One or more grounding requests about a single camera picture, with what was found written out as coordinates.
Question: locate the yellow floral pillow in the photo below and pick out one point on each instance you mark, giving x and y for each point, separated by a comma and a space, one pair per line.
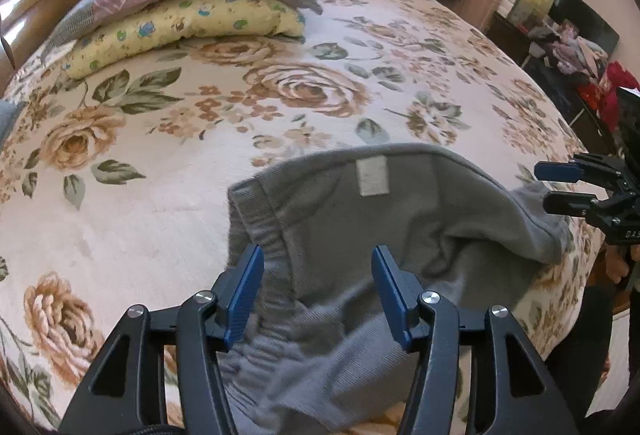
170, 21

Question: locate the black television screen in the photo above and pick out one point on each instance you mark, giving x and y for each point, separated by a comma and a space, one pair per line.
589, 24

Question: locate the purple grey square pillow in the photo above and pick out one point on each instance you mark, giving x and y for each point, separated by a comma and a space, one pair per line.
9, 112

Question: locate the floral bed blanket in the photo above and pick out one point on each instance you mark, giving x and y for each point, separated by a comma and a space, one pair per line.
114, 187

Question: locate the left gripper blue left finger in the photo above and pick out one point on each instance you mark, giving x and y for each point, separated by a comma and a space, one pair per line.
123, 392

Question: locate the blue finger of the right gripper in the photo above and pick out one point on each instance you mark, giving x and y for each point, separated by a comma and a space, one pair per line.
558, 171
570, 204

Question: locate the red fluffy cloth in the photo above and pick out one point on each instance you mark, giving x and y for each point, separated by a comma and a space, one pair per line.
602, 98

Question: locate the pile of pastel clothes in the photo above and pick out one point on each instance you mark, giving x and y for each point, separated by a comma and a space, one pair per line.
563, 49

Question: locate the person's right hand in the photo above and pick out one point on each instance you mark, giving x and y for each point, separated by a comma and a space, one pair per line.
616, 265

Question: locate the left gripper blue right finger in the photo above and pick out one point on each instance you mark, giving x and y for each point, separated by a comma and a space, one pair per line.
511, 390

